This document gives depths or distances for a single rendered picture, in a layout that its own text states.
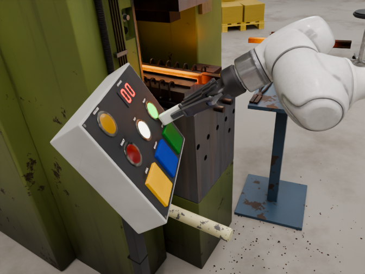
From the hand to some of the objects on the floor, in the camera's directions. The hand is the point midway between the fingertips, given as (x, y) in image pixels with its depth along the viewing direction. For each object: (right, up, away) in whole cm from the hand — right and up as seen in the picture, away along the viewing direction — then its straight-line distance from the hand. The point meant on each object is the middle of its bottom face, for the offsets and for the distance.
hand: (171, 114), depth 84 cm
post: (-8, -96, +51) cm, 109 cm away
